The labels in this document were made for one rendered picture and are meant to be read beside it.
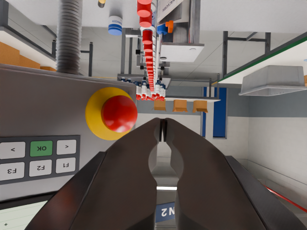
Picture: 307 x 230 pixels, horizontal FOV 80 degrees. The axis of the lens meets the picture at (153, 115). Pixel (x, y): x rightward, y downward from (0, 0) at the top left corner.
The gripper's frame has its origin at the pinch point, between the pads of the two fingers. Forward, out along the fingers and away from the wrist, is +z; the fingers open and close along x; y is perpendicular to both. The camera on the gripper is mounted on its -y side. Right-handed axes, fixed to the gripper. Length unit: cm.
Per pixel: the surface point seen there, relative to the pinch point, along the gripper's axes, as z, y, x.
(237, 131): 638, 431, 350
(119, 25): 92, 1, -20
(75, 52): 16.9, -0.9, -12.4
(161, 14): 46.1, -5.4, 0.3
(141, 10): 37.9, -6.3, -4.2
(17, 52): 154, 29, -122
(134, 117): 6.0, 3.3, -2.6
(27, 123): 3.0, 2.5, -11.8
